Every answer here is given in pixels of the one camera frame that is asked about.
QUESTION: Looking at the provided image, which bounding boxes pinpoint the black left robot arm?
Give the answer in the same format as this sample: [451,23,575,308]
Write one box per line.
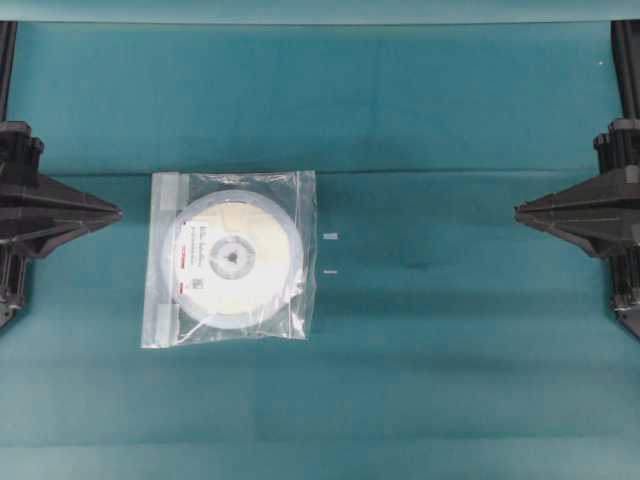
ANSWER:
[1,21,122,327]

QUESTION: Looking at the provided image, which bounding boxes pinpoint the clear zip bag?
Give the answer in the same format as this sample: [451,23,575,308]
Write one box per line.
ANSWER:
[141,171,317,349]

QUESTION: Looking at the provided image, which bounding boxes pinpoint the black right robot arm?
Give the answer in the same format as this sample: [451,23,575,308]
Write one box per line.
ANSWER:
[515,20,639,335]

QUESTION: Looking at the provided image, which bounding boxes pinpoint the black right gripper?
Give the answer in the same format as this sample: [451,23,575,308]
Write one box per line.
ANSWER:
[513,119,640,321]

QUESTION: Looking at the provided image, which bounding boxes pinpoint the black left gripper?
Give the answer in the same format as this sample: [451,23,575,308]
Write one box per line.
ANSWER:
[1,121,122,327]

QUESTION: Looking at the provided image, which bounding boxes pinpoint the white component reel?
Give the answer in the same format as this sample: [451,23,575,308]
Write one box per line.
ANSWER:
[166,189,304,330]

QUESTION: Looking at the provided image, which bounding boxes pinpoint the teal table mat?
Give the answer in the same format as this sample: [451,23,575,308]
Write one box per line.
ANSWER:
[1,22,639,479]

